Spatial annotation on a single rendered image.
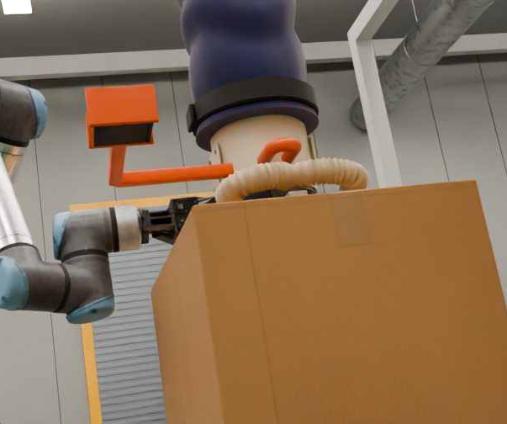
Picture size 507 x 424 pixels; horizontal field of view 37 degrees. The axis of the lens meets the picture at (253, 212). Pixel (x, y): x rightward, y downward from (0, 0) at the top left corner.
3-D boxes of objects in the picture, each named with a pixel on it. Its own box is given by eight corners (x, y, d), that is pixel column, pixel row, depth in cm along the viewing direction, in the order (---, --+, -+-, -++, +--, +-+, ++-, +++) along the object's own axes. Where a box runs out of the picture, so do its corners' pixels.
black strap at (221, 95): (335, 93, 127) (330, 71, 128) (198, 102, 122) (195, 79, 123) (300, 142, 148) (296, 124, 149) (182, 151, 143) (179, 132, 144)
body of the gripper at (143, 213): (205, 230, 149) (144, 238, 146) (199, 242, 157) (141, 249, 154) (199, 193, 151) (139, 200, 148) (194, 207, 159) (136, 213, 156)
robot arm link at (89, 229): (55, 270, 150) (50, 224, 154) (119, 262, 153) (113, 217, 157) (52, 252, 142) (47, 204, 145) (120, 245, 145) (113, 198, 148)
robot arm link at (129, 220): (118, 257, 154) (113, 211, 156) (142, 253, 155) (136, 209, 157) (119, 246, 145) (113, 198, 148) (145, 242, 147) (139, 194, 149)
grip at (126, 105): (159, 120, 95) (154, 83, 96) (88, 124, 93) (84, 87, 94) (154, 145, 103) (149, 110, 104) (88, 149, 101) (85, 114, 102)
